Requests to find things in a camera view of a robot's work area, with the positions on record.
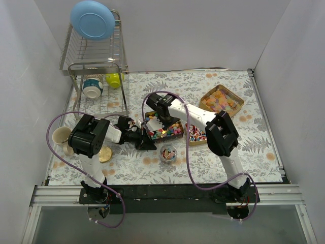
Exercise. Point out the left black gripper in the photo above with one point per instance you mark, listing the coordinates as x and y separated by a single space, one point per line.
141 140

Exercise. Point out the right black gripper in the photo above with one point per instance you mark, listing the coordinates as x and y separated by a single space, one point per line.
165 119

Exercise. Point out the tin of star candies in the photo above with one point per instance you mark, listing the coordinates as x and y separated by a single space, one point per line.
175 131

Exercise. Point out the clear glass bowl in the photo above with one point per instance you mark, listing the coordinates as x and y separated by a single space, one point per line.
168 154

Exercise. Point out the tin of lollipops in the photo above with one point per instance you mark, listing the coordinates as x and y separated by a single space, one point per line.
196 136

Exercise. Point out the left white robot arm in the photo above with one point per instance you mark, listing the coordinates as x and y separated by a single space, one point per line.
86 140

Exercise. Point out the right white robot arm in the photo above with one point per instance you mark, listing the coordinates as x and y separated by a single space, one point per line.
222 137

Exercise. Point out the floral table mat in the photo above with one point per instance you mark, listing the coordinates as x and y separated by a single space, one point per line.
129 166

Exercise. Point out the gold round lid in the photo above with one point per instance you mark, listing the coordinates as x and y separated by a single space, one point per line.
105 154

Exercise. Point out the yellow-green bowl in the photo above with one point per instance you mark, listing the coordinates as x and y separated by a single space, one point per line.
114 80

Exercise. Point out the patterned small bowl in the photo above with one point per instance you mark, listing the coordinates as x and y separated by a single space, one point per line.
88 76

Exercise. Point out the teal and white bowl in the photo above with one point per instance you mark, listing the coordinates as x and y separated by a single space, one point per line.
93 88

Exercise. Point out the metal dish rack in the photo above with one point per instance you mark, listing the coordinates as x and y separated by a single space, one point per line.
108 56

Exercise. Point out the beige paper cup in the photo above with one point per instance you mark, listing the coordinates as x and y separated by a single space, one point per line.
60 137

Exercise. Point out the blue plate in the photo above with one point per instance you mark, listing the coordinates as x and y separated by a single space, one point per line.
92 20

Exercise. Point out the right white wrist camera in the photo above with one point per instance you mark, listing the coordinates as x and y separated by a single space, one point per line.
154 125

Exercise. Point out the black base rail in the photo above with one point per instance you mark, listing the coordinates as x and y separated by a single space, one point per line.
175 198

